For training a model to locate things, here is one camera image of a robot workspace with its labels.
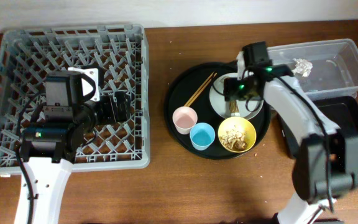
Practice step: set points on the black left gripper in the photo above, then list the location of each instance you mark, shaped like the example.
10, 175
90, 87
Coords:
110, 114

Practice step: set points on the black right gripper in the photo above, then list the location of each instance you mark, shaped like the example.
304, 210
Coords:
232, 90

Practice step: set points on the brown snack wrapper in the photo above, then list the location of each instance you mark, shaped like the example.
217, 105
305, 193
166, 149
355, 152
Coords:
233, 107

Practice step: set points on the yellow plastic bowl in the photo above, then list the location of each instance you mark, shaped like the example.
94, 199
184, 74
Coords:
241, 123

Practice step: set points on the light blue plastic cup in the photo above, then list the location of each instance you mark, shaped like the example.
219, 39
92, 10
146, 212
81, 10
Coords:
202, 135

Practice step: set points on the pink plastic cup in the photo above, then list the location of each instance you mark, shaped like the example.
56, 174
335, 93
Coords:
184, 118

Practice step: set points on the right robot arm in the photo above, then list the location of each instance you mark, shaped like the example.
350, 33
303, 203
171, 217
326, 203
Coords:
326, 166

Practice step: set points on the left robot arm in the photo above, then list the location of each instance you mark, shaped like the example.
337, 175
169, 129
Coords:
48, 146

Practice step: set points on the grey plastic dishwasher rack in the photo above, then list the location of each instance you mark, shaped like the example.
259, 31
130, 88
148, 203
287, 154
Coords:
121, 51

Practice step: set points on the clear plastic waste bin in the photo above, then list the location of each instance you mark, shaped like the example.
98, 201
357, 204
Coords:
335, 66

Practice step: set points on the black rectangular waste tray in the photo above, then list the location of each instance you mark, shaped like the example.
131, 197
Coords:
342, 110

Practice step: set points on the grey round plate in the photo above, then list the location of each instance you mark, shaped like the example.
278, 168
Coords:
222, 107

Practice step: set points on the wooden chopstick lower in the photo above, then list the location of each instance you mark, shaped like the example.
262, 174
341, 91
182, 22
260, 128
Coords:
201, 91

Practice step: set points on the crumpled white paper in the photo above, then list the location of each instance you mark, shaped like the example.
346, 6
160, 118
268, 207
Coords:
302, 67

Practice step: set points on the food scraps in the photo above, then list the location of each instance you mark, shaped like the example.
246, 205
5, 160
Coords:
234, 139

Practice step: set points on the round black serving tray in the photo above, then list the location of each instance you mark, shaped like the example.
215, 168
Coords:
180, 92

